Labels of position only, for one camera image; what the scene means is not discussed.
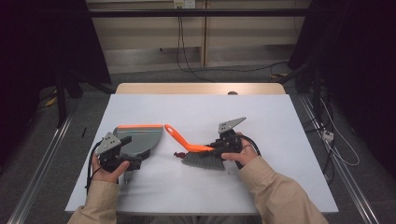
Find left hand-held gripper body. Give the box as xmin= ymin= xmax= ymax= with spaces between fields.
xmin=94 ymin=132 xmax=141 ymax=173

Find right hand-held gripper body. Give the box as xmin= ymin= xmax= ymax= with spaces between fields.
xmin=218 ymin=117 xmax=247 ymax=154

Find grey dustpan with orange edge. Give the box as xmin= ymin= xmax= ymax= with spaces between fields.
xmin=112 ymin=124 xmax=164 ymax=184

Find orange brush with grey bristles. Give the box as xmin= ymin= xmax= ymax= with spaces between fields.
xmin=163 ymin=123 xmax=226 ymax=172

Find person's right hand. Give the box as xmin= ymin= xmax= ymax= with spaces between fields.
xmin=221 ymin=133 xmax=259 ymax=167

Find person's left hand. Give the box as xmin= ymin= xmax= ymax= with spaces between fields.
xmin=92 ymin=154 xmax=131 ymax=185

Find white table mat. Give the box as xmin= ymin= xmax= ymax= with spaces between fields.
xmin=64 ymin=93 xmax=339 ymax=216

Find black metal stand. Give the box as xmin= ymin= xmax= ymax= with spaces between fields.
xmin=55 ymin=71 xmax=84 ymax=129
xmin=278 ymin=59 xmax=323 ymax=119

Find wooden table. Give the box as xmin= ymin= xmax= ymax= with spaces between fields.
xmin=115 ymin=82 xmax=287 ymax=96

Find person's grey trousers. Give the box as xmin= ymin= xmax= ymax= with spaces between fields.
xmin=118 ymin=215 xmax=261 ymax=224

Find white power strip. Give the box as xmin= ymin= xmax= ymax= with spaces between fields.
xmin=321 ymin=130 xmax=334 ymax=144

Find black horizontal bar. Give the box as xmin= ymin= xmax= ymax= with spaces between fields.
xmin=88 ymin=8 xmax=312 ymax=18

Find black curtain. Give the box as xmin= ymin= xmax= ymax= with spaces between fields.
xmin=288 ymin=0 xmax=396 ymax=178

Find right hand-held gripper black cable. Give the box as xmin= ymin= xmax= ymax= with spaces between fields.
xmin=237 ymin=133 xmax=262 ymax=171

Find hand-held gripper black cable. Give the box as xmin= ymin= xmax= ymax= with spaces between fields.
xmin=237 ymin=133 xmax=262 ymax=171
xmin=85 ymin=141 xmax=105 ymax=195

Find left hand-held gripper black cable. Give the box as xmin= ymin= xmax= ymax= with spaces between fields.
xmin=85 ymin=141 xmax=105 ymax=195

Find black floor cable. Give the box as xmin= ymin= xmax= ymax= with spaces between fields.
xmin=199 ymin=61 xmax=289 ymax=74

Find aluminium floor rail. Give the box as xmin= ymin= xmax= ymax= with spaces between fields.
xmin=298 ymin=94 xmax=381 ymax=224
xmin=7 ymin=115 xmax=74 ymax=224

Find bundle of black cables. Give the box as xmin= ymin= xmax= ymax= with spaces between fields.
xmin=304 ymin=90 xmax=336 ymax=185

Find black hanging wall cable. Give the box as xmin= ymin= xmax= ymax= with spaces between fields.
xmin=176 ymin=15 xmax=216 ymax=83

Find thin white cable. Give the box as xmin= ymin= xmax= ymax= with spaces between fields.
xmin=320 ymin=97 xmax=361 ymax=167

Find white wall socket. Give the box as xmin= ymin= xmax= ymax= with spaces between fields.
xmin=173 ymin=0 xmax=196 ymax=9

